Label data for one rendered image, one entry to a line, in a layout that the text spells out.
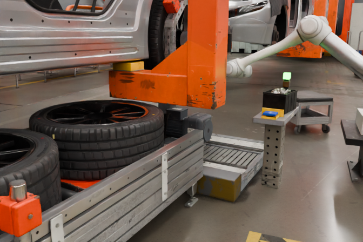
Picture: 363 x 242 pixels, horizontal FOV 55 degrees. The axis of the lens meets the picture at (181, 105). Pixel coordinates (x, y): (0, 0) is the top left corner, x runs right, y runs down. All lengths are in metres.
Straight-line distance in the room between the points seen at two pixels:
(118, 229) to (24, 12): 0.91
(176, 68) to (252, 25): 3.10
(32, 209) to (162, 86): 1.13
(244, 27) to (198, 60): 3.10
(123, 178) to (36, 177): 0.32
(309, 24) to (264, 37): 2.83
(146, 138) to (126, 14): 0.74
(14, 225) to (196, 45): 1.19
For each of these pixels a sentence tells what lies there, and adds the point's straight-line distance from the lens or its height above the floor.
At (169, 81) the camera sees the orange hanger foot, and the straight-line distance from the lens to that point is 1.86.
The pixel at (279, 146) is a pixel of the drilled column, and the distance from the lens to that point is 2.09.
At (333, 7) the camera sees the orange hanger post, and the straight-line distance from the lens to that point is 7.77.
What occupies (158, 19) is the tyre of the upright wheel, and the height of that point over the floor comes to 0.98.
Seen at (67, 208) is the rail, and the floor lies 0.39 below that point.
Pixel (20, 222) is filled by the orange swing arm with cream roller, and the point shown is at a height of 0.47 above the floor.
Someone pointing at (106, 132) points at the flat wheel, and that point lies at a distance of 1.50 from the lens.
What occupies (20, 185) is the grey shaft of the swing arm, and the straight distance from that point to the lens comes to 0.92.
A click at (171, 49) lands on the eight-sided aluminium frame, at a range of 2.20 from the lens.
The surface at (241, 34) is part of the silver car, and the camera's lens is 4.85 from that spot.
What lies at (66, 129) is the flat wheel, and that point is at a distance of 1.54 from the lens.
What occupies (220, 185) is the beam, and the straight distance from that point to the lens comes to 1.96.
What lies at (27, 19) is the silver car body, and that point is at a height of 0.95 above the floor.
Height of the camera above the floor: 0.91
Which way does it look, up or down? 12 degrees down
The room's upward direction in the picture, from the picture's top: 1 degrees clockwise
